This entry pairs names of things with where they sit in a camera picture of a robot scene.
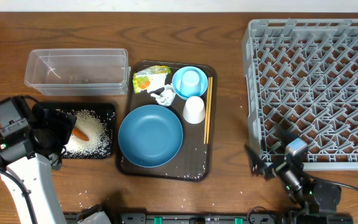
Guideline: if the grey dishwasher rack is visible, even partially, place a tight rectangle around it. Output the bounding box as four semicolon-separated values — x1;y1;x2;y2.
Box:
242;19;358;171

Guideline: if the black waste tray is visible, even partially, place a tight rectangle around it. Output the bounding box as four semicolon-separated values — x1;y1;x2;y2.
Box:
40;102;116;159

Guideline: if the white cup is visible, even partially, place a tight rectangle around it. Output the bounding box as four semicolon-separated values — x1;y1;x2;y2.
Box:
183;96;205;124

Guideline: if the wooden chopstick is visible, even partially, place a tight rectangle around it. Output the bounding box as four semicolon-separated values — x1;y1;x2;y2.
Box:
206;77;213;144
204;77;211;144

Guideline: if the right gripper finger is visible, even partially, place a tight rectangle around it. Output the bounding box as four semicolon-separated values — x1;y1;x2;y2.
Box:
245;145;267;178
275;125;299;146

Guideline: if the brown serving tray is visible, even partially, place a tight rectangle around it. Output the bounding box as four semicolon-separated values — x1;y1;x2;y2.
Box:
116;60;218;182

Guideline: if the green snack wrapper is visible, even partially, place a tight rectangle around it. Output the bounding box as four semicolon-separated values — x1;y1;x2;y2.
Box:
132;65;172;93

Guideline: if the orange carrot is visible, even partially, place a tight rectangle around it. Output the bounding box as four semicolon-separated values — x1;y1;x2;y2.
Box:
72;127;89;141

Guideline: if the pile of white rice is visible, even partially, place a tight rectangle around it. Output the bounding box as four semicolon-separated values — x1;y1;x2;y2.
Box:
63;109;115;159

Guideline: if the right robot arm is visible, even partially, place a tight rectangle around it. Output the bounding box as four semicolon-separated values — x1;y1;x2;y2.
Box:
245;128;341;223

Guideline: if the light blue cup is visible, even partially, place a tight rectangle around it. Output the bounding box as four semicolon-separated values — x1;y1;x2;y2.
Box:
180;70;201;98

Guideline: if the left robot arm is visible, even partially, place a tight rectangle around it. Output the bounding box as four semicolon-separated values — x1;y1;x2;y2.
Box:
0;98;76;223

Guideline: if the dark blue plate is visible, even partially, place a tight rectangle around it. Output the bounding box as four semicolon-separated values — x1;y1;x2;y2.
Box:
118;105;184;168

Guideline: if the crumpled white tissue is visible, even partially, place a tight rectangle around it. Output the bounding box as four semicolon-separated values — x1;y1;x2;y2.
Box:
150;84;176;107

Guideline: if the clear plastic bin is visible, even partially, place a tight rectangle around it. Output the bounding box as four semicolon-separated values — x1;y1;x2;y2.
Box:
24;48;130;96

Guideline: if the light blue bowl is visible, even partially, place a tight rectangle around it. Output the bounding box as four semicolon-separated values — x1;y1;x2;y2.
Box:
172;66;208;100

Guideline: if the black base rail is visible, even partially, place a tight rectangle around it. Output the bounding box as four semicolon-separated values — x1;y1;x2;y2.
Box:
63;203;354;224

